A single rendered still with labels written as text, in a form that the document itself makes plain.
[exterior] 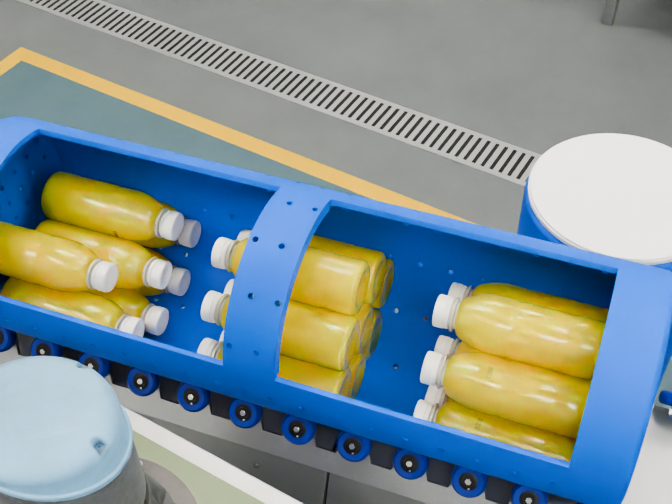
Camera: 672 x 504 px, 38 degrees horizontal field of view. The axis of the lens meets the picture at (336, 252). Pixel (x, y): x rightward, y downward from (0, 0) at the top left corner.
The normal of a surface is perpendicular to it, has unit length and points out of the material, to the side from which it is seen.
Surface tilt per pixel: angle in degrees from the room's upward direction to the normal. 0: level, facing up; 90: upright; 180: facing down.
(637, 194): 0
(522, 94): 0
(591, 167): 0
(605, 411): 50
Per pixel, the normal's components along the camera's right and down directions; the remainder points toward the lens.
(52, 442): 0.11, -0.70
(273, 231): -0.08, -0.54
